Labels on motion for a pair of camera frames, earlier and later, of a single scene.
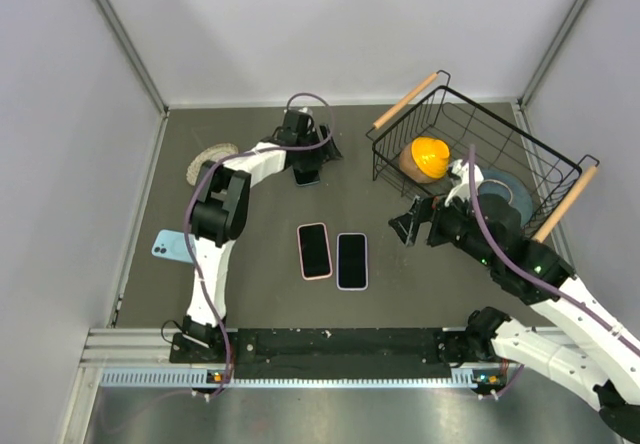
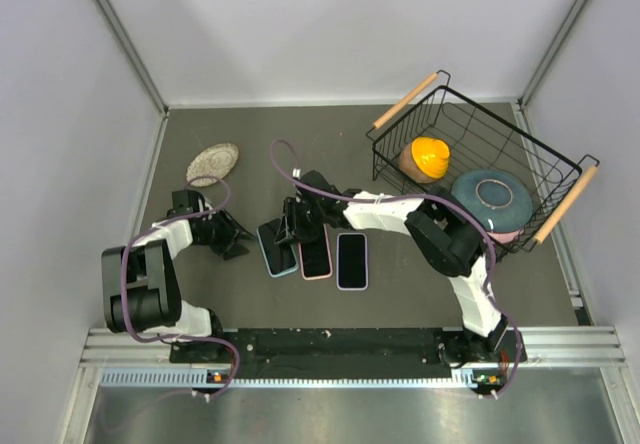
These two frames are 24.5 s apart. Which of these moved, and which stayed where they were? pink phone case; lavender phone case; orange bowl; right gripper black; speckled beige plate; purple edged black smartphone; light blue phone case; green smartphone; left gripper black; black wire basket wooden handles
Moved: right gripper black; light blue phone case; green smartphone; left gripper black
Stayed: pink phone case; orange bowl; lavender phone case; speckled beige plate; black wire basket wooden handles; purple edged black smartphone
